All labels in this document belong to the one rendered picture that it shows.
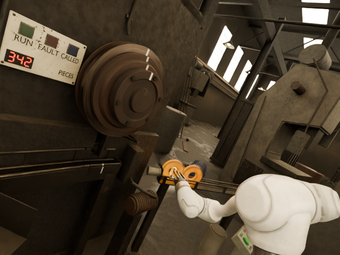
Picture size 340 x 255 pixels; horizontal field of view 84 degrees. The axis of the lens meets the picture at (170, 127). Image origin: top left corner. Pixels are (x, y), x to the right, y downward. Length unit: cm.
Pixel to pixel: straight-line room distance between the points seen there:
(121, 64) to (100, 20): 23
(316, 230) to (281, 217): 222
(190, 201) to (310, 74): 283
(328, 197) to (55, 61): 103
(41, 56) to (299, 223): 97
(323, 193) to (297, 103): 271
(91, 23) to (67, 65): 21
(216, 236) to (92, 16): 137
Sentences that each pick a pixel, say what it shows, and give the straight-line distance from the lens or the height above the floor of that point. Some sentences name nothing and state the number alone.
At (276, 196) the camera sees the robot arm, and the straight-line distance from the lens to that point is 50.
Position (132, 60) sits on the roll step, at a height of 127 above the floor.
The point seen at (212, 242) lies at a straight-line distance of 142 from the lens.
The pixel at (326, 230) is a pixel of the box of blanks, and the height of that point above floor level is 57.
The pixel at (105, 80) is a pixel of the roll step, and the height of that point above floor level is 114.
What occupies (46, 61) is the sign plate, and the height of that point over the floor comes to 112.
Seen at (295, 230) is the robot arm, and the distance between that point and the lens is 55.
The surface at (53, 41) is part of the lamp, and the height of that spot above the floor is 120.
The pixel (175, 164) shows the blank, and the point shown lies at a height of 77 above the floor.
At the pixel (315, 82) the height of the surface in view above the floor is 213.
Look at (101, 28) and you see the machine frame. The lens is 100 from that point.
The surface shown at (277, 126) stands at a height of 137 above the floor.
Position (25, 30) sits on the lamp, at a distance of 89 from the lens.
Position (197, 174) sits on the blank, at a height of 75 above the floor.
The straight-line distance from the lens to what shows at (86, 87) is 84.
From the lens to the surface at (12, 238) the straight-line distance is 83.
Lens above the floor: 122
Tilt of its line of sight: 10 degrees down
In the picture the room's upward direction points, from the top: 24 degrees clockwise
